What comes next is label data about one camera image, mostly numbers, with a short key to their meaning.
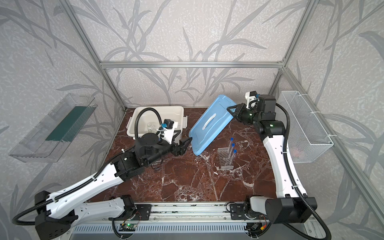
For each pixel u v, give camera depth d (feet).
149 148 1.53
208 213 2.42
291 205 1.21
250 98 2.10
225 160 3.00
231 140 3.33
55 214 1.25
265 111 1.68
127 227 2.32
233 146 2.86
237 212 2.41
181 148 1.86
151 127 3.35
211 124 2.51
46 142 2.10
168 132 1.78
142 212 2.42
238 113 1.96
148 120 3.46
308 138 1.96
